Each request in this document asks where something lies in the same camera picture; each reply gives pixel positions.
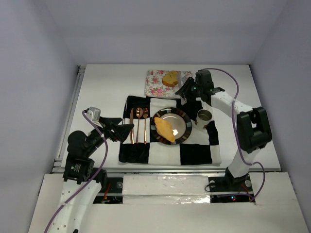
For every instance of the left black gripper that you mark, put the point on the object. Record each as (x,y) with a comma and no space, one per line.
(110,129)

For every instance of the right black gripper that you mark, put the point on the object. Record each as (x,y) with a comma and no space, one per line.
(192,87)

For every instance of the stainless steel serving tongs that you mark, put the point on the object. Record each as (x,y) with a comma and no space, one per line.
(182,81)

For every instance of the round bread piece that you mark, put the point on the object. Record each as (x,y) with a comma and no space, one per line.
(171,78)

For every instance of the long bread piece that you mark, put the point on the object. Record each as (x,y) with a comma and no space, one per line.
(164,129)

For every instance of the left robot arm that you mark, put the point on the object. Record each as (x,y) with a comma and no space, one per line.
(81,180)

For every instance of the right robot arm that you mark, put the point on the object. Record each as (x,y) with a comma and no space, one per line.
(250,125)

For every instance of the copper spoon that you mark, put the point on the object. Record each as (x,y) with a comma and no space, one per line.
(139,113)

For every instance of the metal cup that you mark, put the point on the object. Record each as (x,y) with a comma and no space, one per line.
(203,118)

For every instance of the dark rimmed ceramic plate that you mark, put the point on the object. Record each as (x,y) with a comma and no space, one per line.
(180,121)

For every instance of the floral rectangular tray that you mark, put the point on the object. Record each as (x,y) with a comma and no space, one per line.
(155,88)

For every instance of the black white checkered cloth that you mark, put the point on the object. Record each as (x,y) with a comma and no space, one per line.
(201,148)

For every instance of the copper fork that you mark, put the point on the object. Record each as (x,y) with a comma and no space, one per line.
(145,116)

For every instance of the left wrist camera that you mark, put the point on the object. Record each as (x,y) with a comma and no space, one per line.
(93,114)

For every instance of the aluminium left rail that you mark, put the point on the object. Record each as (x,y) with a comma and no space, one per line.
(57,163)

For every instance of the aluminium rail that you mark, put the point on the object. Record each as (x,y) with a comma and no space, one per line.
(167,170)
(57,163)

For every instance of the aluminium front rail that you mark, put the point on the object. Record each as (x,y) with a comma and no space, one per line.
(167,170)

